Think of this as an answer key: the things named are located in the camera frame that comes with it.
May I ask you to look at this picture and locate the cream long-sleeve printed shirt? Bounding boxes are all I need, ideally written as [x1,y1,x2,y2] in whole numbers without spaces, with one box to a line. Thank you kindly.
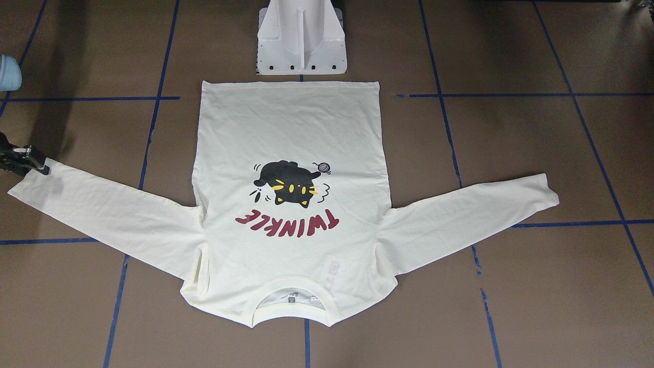
[8,82,559,328]

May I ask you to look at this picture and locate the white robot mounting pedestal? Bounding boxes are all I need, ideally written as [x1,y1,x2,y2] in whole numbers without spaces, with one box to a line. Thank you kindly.
[255,1,348,76]

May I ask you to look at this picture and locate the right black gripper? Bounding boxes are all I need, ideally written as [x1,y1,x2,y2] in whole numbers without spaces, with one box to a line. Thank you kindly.
[1,133,51,177]

